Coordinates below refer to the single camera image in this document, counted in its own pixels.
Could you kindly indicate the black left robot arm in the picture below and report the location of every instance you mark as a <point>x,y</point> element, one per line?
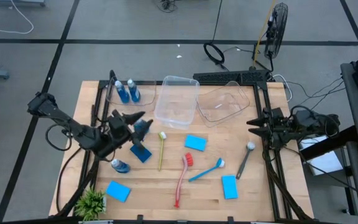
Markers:
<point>73,127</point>

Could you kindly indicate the black floor fan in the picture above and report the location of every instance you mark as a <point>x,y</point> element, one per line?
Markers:
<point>277,28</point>

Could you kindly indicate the green artificial potted plant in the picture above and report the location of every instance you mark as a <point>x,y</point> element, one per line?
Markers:
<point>90,203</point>

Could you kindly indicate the black table clamp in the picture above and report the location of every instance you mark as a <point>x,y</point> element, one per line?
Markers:
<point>230,219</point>
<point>139,218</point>

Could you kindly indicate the red suction cup dish brush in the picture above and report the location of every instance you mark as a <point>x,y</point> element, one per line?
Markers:
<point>181,180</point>

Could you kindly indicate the black aluminium table frame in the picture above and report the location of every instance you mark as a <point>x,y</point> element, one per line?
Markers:
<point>260,93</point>

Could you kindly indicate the blue sponge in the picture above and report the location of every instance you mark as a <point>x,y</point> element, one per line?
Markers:
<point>118,191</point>
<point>195,143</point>
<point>141,154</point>
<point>229,186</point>

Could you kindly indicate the blue dish brush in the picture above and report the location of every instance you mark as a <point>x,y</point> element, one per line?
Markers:
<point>205,171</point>

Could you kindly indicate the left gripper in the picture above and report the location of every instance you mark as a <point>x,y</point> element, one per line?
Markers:
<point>119,129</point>

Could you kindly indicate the clear plastic storage box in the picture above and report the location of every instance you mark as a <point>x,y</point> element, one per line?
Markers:
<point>176,105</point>

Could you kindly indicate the grey dish brush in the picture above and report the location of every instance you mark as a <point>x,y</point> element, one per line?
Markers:
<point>244,161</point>

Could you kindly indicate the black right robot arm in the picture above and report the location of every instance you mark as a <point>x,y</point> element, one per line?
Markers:
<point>309,121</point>

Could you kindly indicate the green dish brush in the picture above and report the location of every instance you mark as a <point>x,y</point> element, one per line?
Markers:
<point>161,152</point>

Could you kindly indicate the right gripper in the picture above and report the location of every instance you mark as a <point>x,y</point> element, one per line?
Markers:
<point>277,127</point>

